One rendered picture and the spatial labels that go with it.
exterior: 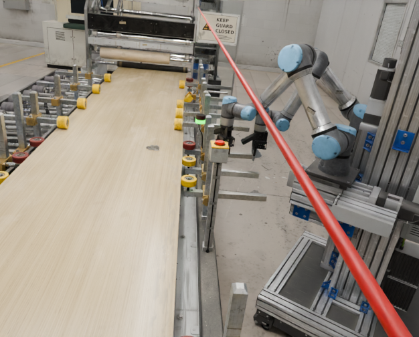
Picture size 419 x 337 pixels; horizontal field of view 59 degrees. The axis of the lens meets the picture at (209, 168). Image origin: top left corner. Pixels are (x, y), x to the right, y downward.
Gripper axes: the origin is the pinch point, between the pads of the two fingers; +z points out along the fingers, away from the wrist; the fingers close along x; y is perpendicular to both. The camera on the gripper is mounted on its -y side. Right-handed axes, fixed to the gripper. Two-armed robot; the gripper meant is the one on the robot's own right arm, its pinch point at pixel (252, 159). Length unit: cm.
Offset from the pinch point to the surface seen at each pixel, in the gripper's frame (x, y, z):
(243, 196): -52, -12, 0
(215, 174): -82, -32, -27
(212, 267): -93, -30, 12
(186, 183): -54, -43, -7
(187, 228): -53, -41, 20
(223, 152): -84, -30, -38
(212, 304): -114, -31, 12
